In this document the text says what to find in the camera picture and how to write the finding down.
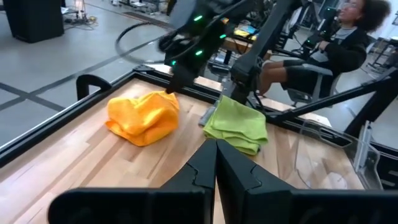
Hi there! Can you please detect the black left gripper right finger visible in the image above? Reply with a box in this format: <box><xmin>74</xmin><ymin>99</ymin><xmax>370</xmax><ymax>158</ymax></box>
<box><xmin>216</xmin><ymin>139</ymin><xmax>398</xmax><ymax>224</ymax></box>

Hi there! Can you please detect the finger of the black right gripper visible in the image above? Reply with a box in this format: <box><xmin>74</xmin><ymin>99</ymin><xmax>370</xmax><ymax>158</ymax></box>
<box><xmin>165</xmin><ymin>65</ymin><xmax>186</xmax><ymax>94</ymax></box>
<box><xmin>178</xmin><ymin>65</ymin><xmax>200</xmax><ymax>90</ymax></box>

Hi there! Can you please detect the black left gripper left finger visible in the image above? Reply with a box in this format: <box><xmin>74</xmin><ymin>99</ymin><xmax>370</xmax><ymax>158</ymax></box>
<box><xmin>48</xmin><ymin>138</ymin><xmax>218</xmax><ymax>224</ymax></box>

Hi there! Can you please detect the grey microfiber towel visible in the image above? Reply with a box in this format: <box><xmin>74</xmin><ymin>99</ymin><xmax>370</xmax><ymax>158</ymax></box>
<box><xmin>198</xmin><ymin>105</ymin><xmax>219</xmax><ymax>127</ymax></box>

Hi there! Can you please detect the orange microfiber towel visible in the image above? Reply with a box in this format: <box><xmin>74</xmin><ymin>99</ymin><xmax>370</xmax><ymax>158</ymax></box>
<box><xmin>104</xmin><ymin>90</ymin><xmax>181</xmax><ymax>147</ymax></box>

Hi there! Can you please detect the lime green microfiber towel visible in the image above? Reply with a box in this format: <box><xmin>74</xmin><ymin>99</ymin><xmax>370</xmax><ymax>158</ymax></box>
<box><xmin>202</xmin><ymin>95</ymin><xmax>269</xmax><ymax>156</ymax></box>

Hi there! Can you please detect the clear plastic bin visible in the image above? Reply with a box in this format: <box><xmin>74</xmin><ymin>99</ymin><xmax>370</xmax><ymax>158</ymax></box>
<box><xmin>293</xmin><ymin>119</ymin><xmax>384</xmax><ymax>191</ymax></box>

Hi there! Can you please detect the background wooden table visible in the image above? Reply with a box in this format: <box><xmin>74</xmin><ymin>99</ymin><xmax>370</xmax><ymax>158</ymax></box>
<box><xmin>222</xmin><ymin>24</ymin><xmax>274</xmax><ymax>62</ymax></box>

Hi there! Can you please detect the grey office chair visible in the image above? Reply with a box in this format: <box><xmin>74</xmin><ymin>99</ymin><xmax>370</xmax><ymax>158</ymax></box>
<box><xmin>285</xmin><ymin>62</ymin><xmax>341</xmax><ymax>108</ymax></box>

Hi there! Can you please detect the person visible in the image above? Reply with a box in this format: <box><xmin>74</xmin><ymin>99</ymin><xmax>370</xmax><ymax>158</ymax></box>
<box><xmin>259</xmin><ymin>0</ymin><xmax>392</xmax><ymax>101</ymax></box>

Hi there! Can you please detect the black cabinet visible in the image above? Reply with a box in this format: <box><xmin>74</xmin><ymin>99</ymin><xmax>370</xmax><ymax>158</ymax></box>
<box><xmin>2</xmin><ymin>0</ymin><xmax>65</xmax><ymax>44</ymax></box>

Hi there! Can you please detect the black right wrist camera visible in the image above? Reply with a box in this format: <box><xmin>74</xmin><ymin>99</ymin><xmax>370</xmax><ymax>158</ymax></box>
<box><xmin>157</xmin><ymin>27</ymin><xmax>187</xmax><ymax>55</ymax></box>

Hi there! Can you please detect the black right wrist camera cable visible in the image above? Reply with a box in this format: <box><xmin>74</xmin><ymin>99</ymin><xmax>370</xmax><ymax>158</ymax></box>
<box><xmin>114</xmin><ymin>21</ymin><xmax>177</xmax><ymax>65</ymax></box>

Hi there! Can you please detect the black frame handle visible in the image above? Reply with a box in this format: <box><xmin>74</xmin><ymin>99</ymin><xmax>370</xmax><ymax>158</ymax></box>
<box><xmin>76</xmin><ymin>73</ymin><xmax>112</xmax><ymax>101</ymax></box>

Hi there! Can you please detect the black aluminium table frame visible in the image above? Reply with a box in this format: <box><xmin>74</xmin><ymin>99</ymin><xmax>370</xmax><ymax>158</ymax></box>
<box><xmin>0</xmin><ymin>63</ymin><xmax>398</xmax><ymax>200</ymax></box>

